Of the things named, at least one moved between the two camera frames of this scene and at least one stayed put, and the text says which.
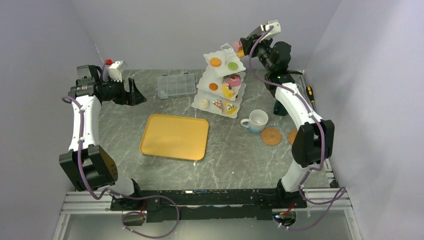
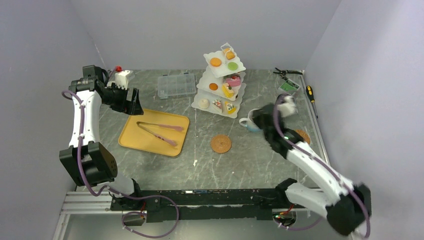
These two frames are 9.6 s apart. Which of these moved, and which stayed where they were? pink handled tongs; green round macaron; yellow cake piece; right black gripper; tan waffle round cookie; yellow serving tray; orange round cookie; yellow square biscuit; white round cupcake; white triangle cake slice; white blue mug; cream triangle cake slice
Moved: pink handled tongs; yellow serving tray; yellow square biscuit; right black gripper
Stayed: white blue mug; green round macaron; cream triangle cake slice; tan waffle round cookie; white round cupcake; white triangle cake slice; orange round cookie; yellow cake piece
